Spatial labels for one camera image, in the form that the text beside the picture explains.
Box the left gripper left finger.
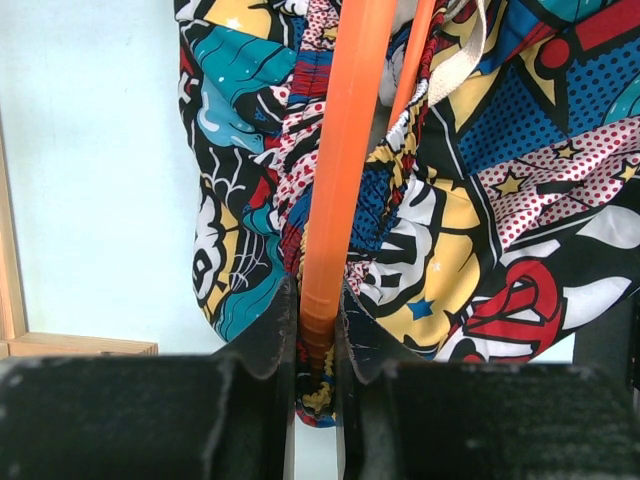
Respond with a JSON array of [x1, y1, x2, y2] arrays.
[[1, 278, 298, 479]]

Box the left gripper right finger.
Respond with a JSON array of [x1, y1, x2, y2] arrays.
[[334, 288, 639, 479]]

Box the comic print shorts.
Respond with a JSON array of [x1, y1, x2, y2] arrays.
[[172, 0, 640, 429]]

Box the orange hanger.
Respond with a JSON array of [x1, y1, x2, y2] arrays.
[[298, 0, 439, 386]]

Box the wooden clothes rack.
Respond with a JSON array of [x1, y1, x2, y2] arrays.
[[0, 114, 160, 359]]

